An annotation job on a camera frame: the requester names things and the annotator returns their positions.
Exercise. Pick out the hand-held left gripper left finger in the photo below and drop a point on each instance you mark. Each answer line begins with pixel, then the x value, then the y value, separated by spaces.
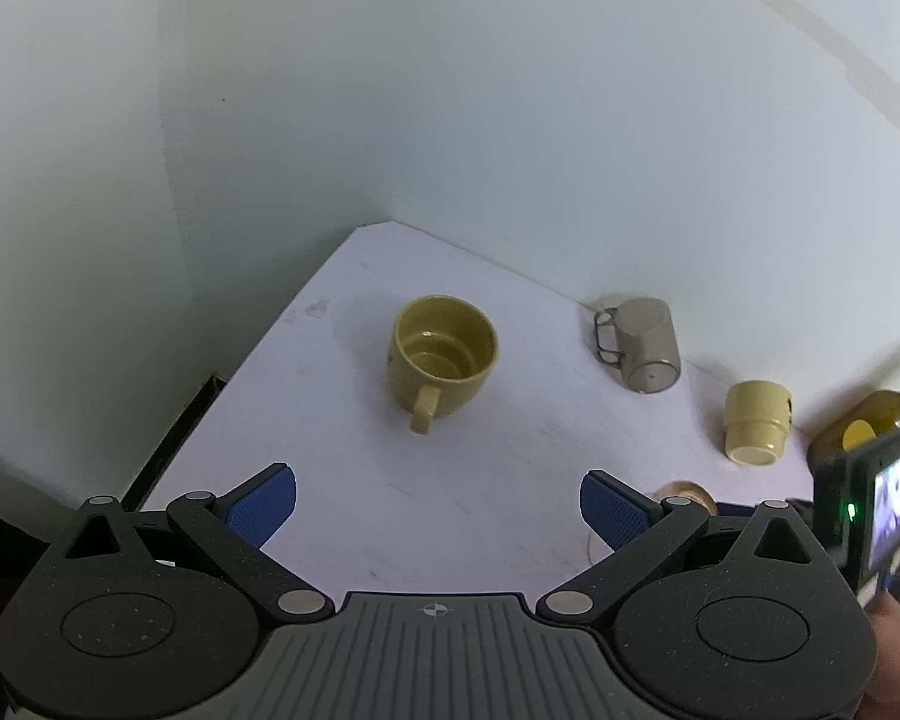
pixel 261 511

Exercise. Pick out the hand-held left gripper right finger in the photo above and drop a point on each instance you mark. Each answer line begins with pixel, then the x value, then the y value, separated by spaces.
pixel 615 516

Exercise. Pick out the olive oil glass bottle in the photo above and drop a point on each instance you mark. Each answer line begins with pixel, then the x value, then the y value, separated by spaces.
pixel 881 409

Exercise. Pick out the olive yellow ceramic mug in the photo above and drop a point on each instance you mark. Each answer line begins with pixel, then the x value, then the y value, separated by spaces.
pixel 439 356

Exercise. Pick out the grey metal camping mug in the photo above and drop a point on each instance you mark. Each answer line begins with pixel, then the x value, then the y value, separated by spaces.
pixel 645 349

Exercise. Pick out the cream ceramic cup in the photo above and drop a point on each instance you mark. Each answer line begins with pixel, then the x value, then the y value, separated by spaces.
pixel 757 420

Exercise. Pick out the copper-coloured round object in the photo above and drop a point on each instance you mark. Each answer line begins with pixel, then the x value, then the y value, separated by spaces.
pixel 688 493

